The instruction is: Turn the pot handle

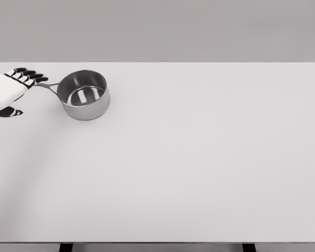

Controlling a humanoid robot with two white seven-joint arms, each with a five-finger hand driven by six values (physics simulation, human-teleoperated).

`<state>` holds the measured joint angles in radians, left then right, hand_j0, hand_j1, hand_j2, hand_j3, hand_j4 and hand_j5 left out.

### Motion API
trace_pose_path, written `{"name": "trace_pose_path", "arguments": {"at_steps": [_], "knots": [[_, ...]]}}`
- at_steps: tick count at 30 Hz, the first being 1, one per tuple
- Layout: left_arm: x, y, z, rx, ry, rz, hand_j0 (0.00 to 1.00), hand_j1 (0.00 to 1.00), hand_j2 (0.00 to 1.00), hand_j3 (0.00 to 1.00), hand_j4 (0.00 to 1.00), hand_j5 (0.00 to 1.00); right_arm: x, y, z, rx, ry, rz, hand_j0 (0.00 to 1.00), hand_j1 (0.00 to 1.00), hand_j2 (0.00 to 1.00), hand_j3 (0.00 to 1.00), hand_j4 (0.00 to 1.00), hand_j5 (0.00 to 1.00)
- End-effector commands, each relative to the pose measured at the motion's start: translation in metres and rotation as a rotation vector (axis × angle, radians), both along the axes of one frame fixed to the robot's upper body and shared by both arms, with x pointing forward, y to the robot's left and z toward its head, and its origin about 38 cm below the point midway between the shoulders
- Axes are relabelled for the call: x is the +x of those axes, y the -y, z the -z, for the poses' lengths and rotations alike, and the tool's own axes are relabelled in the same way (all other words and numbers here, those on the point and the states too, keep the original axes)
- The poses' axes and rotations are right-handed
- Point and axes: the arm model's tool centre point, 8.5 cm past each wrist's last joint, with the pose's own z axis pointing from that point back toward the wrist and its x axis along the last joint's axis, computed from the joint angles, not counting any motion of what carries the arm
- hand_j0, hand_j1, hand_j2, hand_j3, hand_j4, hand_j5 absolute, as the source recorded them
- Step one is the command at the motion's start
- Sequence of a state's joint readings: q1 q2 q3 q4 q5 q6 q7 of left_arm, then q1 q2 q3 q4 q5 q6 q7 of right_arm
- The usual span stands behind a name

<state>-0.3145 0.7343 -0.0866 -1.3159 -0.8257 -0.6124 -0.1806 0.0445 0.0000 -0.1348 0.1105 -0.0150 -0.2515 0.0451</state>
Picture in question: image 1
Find steel saucepan with handle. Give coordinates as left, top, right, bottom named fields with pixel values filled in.
left=33, top=69, right=111, bottom=121

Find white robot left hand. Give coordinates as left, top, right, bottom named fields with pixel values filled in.
left=0, top=67, right=49, bottom=118

